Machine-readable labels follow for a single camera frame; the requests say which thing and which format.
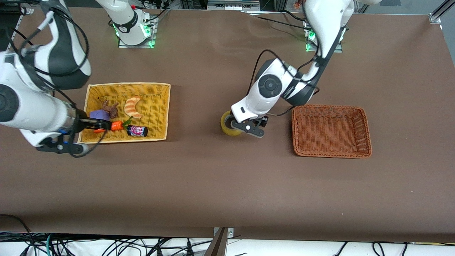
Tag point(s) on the grey metal box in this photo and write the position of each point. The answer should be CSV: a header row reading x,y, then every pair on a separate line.
x,y
231,4

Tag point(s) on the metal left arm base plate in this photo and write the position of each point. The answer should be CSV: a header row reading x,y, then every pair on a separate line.
x,y
308,42

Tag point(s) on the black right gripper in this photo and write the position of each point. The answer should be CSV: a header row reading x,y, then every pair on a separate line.
x,y
85,123

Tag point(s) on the brown toy lion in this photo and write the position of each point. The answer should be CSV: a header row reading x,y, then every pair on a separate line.
x,y
111,108

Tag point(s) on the clear yellowish tape roll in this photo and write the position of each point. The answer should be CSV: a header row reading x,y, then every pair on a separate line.
x,y
227,128

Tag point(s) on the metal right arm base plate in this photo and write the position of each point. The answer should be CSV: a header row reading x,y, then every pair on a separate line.
x,y
151,35

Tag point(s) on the aluminium frame profile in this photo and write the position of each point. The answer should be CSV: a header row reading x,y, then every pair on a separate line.
x,y
11,39
440,10

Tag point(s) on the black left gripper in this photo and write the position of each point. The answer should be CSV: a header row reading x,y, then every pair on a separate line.
x,y
263,122

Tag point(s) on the yellow wicker basket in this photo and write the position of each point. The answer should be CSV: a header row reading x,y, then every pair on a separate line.
x,y
156,106

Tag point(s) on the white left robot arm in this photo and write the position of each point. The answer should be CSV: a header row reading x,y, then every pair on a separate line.
x,y
327,21

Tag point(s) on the silver table edge bracket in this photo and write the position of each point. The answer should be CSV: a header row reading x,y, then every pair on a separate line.
x,y
231,233

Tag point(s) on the dark soda can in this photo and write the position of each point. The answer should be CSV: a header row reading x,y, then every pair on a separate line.
x,y
137,131

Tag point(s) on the purple block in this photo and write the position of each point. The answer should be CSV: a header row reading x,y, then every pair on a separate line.
x,y
99,114

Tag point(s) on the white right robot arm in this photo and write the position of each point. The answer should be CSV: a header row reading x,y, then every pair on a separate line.
x,y
35,110

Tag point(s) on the orange toy carrot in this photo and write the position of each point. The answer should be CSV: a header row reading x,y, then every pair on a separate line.
x,y
117,125

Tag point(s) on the brown wicker basket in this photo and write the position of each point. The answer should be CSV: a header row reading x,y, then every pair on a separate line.
x,y
330,131

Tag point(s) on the grey metal beam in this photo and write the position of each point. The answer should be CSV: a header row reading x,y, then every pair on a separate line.
x,y
217,245

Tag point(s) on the toy croissant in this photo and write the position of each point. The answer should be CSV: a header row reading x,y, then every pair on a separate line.
x,y
132,106

